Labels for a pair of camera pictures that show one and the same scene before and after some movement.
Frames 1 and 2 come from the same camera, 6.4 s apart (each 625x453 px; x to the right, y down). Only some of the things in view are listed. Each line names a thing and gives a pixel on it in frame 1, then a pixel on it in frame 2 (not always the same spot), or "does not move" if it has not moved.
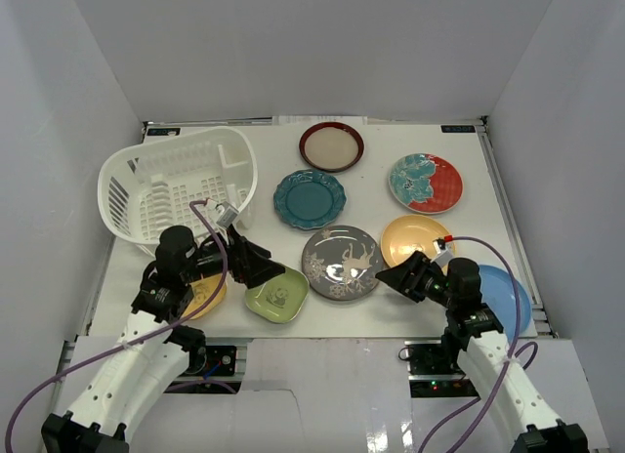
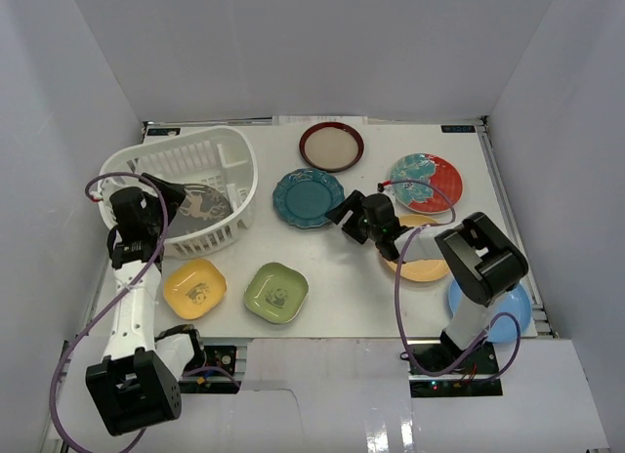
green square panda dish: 279,299 does not move
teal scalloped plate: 310,199 does not move
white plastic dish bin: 146,187 does not move
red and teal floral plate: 426,183 does not move
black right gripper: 399,277 → 351,203
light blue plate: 499,292 does not move
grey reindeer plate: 341,263 → 198,206
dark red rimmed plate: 331,146 does not move
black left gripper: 242,260 → 159,199
